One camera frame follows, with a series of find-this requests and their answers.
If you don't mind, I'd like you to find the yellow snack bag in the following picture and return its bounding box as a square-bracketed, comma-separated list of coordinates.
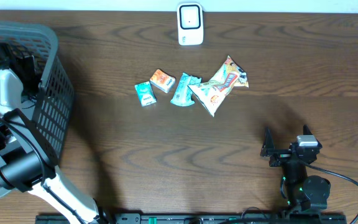
[188, 55, 249, 117]

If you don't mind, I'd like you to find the teal snack packet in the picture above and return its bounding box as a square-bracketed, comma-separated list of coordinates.
[170, 73, 201, 107]

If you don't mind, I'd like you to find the orange small snack box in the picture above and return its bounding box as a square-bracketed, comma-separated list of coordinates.
[150, 69, 176, 93]

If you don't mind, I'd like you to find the teal small snack box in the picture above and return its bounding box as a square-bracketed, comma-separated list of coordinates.
[134, 82, 157, 106]

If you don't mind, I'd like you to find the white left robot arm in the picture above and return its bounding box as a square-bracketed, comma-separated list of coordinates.
[0, 42, 114, 223]

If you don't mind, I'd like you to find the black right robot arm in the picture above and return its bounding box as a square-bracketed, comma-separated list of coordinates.
[260, 125, 331, 217]

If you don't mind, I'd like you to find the white barcode scanner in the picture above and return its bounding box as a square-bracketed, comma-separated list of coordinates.
[177, 2, 204, 45]

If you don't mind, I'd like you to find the grey plastic mesh basket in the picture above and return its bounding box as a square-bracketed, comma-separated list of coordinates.
[0, 21, 74, 198]

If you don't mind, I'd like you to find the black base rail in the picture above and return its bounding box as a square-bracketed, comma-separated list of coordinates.
[35, 212, 347, 224]

